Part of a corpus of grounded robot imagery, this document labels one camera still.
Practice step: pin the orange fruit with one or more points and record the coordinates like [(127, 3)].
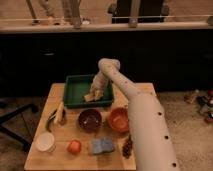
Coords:
[(74, 147)]

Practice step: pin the yellow banana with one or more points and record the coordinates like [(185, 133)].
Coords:
[(59, 113)]

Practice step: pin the green plastic tray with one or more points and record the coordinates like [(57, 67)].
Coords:
[(77, 86)]

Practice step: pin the bottles on floor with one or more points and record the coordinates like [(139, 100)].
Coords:
[(205, 103)]

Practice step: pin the beige wrapped gripper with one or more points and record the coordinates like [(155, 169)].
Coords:
[(100, 82)]

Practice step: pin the dark maroon bowl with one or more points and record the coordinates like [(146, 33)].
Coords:
[(90, 120)]

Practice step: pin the white cup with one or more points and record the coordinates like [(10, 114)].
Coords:
[(45, 142)]

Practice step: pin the blue sponge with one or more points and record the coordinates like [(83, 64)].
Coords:
[(102, 145)]

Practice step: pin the black chair background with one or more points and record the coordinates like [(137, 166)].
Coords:
[(150, 11)]

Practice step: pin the black office chair base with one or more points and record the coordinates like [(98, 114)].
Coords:
[(12, 122)]

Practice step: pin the dark grape bunch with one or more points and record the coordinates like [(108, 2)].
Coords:
[(127, 147)]

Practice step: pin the white perforated robot arm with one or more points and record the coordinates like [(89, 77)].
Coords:
[(152, 144)]

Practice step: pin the orange bowl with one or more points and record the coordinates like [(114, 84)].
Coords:
[(118, 120)]

